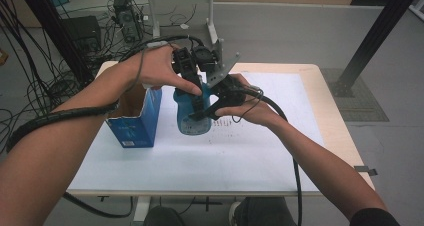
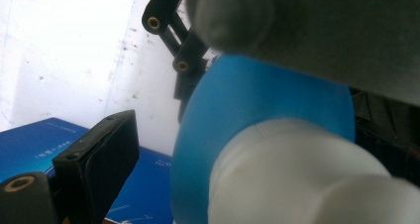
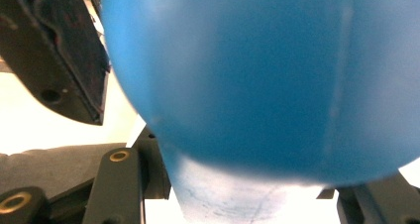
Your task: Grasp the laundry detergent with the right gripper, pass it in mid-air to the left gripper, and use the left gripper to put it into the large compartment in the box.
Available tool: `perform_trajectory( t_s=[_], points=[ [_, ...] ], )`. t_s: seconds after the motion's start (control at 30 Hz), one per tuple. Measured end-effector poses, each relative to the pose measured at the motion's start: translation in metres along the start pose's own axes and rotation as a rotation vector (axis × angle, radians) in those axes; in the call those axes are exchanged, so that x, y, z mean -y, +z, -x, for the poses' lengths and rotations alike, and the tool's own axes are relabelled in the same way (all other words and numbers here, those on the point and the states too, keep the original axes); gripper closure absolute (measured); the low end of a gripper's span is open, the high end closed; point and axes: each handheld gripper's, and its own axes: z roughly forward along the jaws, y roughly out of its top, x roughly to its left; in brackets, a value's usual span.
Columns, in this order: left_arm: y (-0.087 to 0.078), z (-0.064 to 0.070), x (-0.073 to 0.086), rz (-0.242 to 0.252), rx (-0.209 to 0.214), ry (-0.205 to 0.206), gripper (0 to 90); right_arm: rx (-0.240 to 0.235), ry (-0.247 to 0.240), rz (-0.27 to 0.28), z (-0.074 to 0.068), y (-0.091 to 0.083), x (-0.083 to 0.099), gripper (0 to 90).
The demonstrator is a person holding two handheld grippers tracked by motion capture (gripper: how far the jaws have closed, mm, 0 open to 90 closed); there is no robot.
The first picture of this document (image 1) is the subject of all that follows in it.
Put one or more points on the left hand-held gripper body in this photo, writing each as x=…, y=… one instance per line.
x=188, y=64

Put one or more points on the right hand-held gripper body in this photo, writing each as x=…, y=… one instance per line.
x=231, y=92

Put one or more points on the blue plastic bottle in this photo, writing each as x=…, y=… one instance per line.
x=186, y=126

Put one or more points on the blue cardboard box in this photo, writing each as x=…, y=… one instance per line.
x=140, y=129

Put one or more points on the person's left hand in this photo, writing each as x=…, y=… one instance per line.
x=158, y=69

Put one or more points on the person's right hand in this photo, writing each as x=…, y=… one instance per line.
x=256, y=111

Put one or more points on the white paper sheet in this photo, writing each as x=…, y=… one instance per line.
x=216, y=162

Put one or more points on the white standing desk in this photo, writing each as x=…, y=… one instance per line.
x=212, y=19

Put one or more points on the black computer tower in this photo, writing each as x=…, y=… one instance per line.
x=127, y=17

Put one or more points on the black equipment box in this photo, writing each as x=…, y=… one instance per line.
x=83, y=32

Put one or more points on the person's right leg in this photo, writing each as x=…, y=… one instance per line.
x=263, y=211

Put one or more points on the person's leg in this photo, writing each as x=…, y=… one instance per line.
x=163, y=217
x=263, y=211

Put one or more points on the person's left leg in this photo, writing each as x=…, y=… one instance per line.
x=163, y=217

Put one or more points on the white table leg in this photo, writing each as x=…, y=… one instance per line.
x=141, y=208

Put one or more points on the grey ribbed floor mat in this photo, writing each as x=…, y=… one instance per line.
x=363, y=99

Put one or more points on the grey tape strip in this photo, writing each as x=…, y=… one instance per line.
x=365, y=170

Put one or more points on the black metal frame post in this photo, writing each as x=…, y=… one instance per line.
x=376, y=36
x=50, y=19

